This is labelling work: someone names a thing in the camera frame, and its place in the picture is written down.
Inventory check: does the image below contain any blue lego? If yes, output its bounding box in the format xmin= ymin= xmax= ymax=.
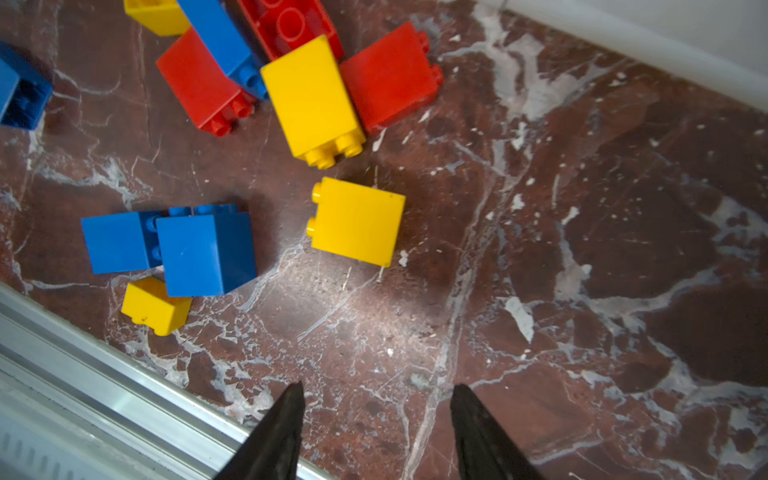
xmin=1 ymin=43 xmax=53 ymax=131
xmin=178 ymin=0 xmax=268 ymax=100
xmin=155 ymin=204 xmax=257 ymax=297
xmin=81 ymin=211 xmax=164 ymax=274

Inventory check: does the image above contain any yellow lego open side up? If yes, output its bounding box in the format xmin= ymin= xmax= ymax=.
xmin=123 ymin=0 xmax=190 ymax=37

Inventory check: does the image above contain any red square lego right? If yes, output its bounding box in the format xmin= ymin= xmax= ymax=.
xmin=340 ymin=22 xmax=443 ymax=135

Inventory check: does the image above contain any red lego pile bottom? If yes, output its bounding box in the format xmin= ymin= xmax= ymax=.
xmin=156 ymin=28 xmax=258 ymax=137

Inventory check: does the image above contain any aluminium cage frame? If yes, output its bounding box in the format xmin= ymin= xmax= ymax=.
xmin=1 ymin=286 xmax=324 ymax=479

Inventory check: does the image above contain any white right sorting bin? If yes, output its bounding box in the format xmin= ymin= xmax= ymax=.
xmin=490 ymin=0 xmax=767 ymax=111

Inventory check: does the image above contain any blue lego in pile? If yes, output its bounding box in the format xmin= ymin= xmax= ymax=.
xmin=178 ymin=0 xmax=268 ymax=100

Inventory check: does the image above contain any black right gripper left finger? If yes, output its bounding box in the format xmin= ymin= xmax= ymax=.
xmin=214 ymin=381 xmax=305 ymax=480

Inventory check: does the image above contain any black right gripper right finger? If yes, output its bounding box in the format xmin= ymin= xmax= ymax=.
xmin=450 ymin=384 xmax=543 ymax=480

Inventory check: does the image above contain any small yellow lego front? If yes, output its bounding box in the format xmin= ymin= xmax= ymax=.
xmin=121 ymin=277 xmax=192 ymax=336

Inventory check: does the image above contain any long red lego brick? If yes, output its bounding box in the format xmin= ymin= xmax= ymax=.
xmin=238 ymin=0 xmax=344 ymax=61

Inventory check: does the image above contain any yellow lego pile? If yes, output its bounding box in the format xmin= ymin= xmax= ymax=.
xmin=261 ymin=35 xmax=366 ymax=170

